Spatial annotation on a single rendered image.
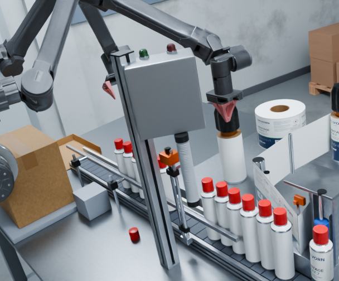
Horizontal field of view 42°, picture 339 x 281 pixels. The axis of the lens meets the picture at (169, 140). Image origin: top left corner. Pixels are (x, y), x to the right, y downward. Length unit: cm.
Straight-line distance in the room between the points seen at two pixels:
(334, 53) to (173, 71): 350
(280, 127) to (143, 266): 77
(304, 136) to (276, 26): 353
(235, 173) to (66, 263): 66
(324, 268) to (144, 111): 56
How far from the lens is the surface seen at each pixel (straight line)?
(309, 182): 111
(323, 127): 166
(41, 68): 118
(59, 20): 130
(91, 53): 404
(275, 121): 176
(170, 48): 110
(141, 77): 105
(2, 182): 150
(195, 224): 146
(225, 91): 133
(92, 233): 163
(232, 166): 159
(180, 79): 105
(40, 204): 176
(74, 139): 243
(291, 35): 521
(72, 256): 156
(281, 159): 153
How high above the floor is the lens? 174
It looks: 25 degrees down
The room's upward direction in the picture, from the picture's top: 11 degrees counter-clockwise
